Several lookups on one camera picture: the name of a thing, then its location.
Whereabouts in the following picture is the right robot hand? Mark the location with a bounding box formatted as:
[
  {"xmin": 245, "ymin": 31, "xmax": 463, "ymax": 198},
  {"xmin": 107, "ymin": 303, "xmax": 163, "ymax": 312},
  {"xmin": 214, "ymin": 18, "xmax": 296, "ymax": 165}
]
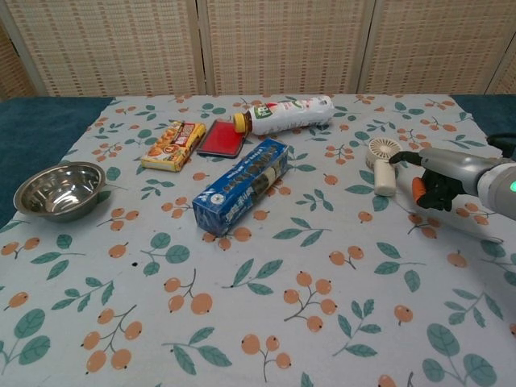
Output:
[{"xmin": 388, "ymin": 147, "xmax": 492, "ymax": 212}]

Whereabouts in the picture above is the white handheld mini fan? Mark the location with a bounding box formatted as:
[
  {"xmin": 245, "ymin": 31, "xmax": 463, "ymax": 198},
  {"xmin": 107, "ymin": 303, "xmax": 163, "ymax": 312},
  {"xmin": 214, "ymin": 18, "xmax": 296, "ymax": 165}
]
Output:
[{"xmin": 365, "ymin": 136, "xmax": 405, "ymax": 198}]

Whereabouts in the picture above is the woven folding screen panel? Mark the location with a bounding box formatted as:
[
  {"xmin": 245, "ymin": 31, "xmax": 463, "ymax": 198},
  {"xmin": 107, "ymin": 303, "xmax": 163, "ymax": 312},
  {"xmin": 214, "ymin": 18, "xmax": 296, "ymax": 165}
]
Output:
[
  {"xmin": 0, "ymin": 23, "xmax": 38, "ymax": 102},
  {"xmin": 200, "ymin": 0, "xmax": 374, "ymax": 97},
  {"xmin": 356, "ymin": 0, "xmax": 516, "ymax": 96},
  {"xmin": 0, "ymin": 0, "xmax": 205, "ymax": 98},
  {"xmin": 486, "ymin": 48, "xmax": 516, "ymax": 96}
]

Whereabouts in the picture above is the white-label bottle yellow cap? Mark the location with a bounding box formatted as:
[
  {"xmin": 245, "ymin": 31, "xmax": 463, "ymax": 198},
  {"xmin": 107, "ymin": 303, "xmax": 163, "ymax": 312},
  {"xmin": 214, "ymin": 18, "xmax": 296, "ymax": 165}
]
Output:
[{"xmin": 232, "ymin": 94, "xmax": 335, "ymax": 136}]

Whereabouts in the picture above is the blue rectangular carton box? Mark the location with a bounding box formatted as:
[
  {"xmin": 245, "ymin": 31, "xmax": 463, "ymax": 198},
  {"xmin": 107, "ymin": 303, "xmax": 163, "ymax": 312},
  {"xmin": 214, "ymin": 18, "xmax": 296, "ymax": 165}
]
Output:
[{"xmin": 191, "ymin": 138, "xmax": 291, "ymax": 238}]

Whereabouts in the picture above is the floral orange-fruit tablecloth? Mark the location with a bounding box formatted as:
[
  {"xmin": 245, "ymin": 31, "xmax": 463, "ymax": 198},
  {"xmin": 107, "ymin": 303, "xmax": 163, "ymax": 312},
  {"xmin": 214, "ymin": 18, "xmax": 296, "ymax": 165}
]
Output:
[{"xmin": 0, "ymin": 94, "xmax": 516, "ymax": 387}]

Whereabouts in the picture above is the red ink pad black case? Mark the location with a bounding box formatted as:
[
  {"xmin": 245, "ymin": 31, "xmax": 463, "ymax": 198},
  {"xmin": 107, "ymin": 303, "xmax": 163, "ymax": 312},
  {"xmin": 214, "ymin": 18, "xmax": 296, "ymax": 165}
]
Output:
[{"xmin": 196, "ymin": 118, "xmax": 248, "ymax": 159}]

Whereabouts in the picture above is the yellow snack package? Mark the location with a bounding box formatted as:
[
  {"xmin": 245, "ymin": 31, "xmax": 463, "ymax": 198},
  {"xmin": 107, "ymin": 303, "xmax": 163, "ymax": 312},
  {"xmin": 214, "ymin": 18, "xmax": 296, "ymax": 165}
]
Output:
[{"xmin": 140, "ymin": 120, "xmax": 207, "ymax": 173}]

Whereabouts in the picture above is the stainless steel bowl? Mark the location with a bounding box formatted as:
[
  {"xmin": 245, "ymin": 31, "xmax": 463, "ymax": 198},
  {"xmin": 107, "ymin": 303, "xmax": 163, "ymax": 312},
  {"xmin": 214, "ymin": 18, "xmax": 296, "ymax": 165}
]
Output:
[{"xmin": 13, "ymin": 161, "xmax": 107, "ymax": 224}]

